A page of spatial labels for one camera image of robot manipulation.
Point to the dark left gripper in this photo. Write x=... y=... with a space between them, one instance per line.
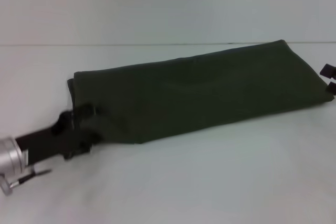
x=52 y=140

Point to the dark green t-shirt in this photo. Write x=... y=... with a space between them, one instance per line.
x=197 y=90

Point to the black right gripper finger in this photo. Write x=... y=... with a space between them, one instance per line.
x=329 y=71
x=332 y=89

